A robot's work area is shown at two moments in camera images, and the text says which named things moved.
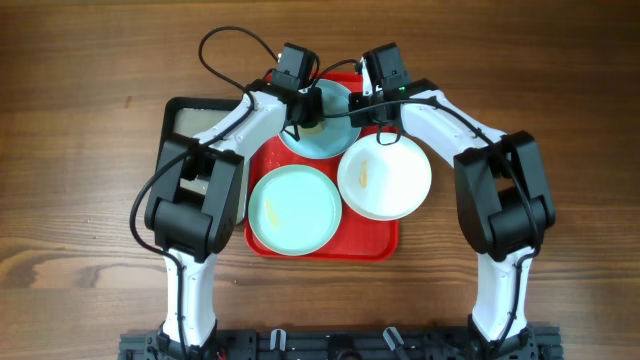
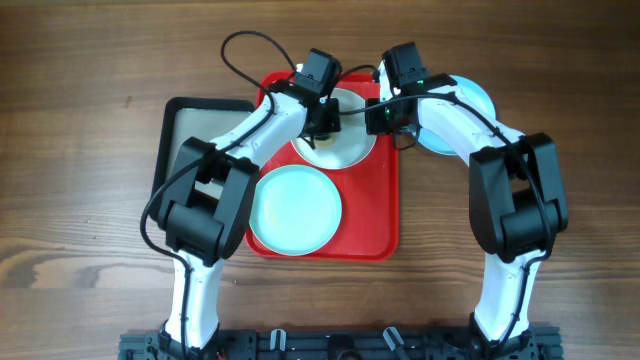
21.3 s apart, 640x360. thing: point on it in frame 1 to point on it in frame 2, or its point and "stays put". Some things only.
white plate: x=384 y=182 to x=348 y=148
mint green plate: x=295 y=210 stays put
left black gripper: x=305 y=110 to x=327 y=118
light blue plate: x=334 y=136 to x=478 y=95
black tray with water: x=188 y=117 stays put
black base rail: x=342 y=344 stays put
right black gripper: x=364 y=107 stays put
